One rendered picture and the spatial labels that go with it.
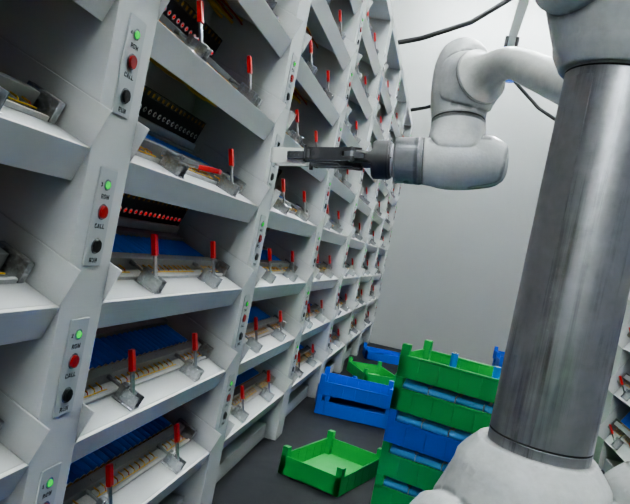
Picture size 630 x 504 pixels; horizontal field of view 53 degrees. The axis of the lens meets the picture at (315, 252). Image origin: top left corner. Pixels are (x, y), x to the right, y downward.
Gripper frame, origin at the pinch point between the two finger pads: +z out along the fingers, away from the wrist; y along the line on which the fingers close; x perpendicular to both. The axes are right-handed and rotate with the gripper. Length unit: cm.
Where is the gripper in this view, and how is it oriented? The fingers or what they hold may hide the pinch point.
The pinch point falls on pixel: (289, 157)
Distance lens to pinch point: 126.9
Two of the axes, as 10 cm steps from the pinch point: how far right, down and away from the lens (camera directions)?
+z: -9.8, -0.6, 2.0
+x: 0.7, -10.0, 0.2
